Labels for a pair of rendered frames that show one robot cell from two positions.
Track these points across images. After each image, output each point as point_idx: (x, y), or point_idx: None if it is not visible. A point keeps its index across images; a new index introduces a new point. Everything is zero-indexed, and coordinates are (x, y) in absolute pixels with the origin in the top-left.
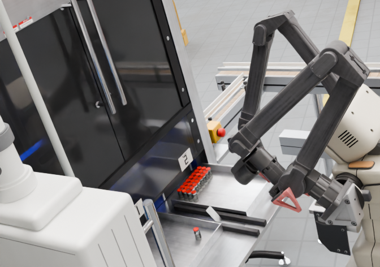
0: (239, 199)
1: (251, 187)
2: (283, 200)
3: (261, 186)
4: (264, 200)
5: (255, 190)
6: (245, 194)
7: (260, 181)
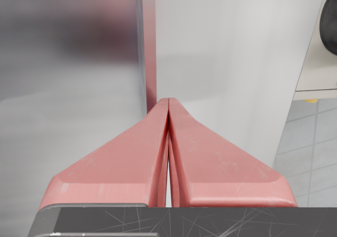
0: (22, 231)
1: (5, 126)
2: (274, 158)
3: (78, 101)
4: (170, 188)
5: (65, 147)
6: (19, 190)
7: (25, 43)
